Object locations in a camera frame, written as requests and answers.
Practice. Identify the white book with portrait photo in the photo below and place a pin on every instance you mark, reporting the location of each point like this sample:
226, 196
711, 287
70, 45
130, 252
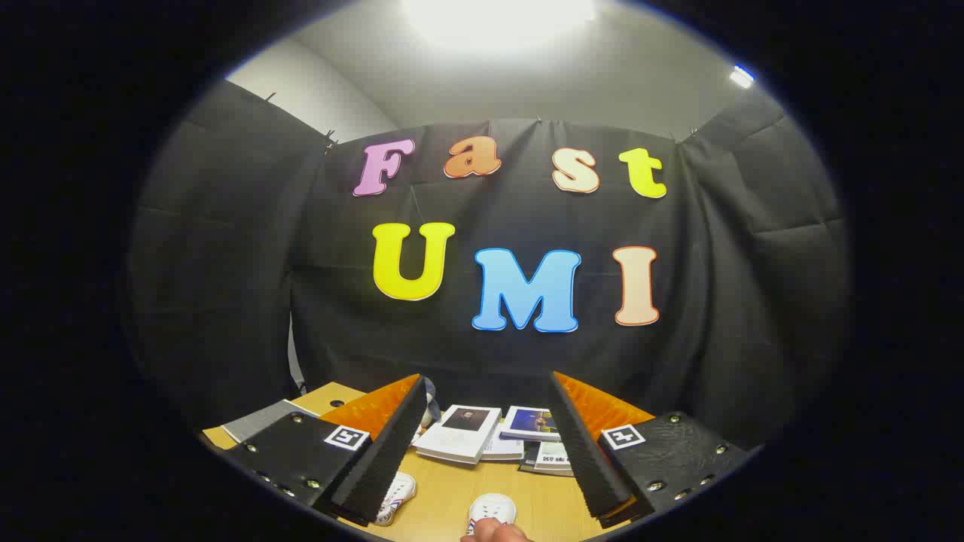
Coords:
459, 433

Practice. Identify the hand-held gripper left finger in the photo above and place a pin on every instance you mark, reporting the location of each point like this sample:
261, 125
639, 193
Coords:
384, 459

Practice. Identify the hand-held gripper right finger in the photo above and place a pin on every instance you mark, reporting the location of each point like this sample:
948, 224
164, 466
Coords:
591, 459

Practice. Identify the dark thick book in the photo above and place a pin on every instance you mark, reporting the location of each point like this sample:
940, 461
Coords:
529, 463

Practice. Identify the book with blue cover picture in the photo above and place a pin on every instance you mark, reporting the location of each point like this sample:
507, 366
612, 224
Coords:
531, 423

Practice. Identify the white canvas shoe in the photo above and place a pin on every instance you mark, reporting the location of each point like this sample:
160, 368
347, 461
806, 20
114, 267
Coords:
399, 493
493, 508

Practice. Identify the small ceiling light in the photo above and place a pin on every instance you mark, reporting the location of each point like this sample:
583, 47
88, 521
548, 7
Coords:
742, 76

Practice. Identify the grey fabric storage box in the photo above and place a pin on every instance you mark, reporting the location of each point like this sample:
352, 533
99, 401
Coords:
260, 423

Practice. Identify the penguin plush toy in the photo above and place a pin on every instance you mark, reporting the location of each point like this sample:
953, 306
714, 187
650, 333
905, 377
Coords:
430, 391

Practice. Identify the plain white book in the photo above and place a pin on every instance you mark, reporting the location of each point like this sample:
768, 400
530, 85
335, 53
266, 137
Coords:
503, 450

